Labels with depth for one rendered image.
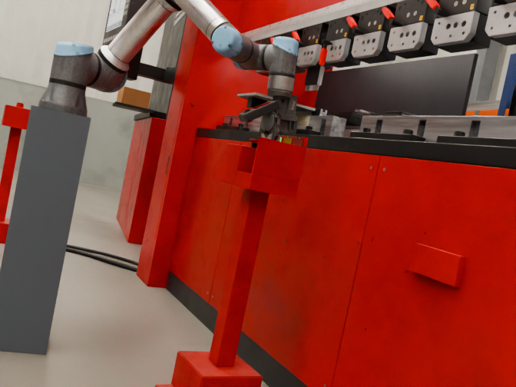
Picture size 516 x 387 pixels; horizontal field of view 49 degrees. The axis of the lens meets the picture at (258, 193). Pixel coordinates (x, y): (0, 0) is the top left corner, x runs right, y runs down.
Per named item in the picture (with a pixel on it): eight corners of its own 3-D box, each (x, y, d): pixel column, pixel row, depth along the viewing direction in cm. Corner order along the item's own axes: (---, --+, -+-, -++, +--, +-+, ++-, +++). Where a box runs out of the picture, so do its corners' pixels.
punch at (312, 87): (302, 90, 234) (308, 67, 234) (307, 91, 235) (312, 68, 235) (315, 89, 225) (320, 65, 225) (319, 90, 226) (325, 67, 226)
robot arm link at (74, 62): (40, 76, 182) (48, 34, 181) (72, 85, 193) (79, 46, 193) (67, 80, 176) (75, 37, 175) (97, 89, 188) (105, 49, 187)
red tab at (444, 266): (408, 270, 140) (415, 243, 140) (415, 271, 141) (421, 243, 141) (454, 286, 127) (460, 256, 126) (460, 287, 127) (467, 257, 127)
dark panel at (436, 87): (305, 147, 325) (321, 72, 323) (309, 148, 326) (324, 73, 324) (451, 163, 224) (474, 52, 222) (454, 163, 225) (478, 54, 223)
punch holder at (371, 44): (349, 57, 201) (359, 11, 201) (368, 64, 205) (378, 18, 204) (375, 53, 188) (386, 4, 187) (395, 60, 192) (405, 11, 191)
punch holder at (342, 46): (319, 62, 219) (329, 20, 218) (338, 67, 223) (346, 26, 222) (342, 58, 206) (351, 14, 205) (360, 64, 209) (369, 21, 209)
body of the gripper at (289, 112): (296, 136, 164) (301, 94, 163) (270, 133, 160) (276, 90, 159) (282, 135, 171) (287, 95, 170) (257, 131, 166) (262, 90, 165)
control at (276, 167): (219, 181, 175) (230, 124, 174) (262, 190, 183) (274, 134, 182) (248, 189, 158) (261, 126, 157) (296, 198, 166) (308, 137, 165)
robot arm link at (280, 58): (278, 41, 168) (304, 41, 164) (273, 78, 169) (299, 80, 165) (266, 34, 161) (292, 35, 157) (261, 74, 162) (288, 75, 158)
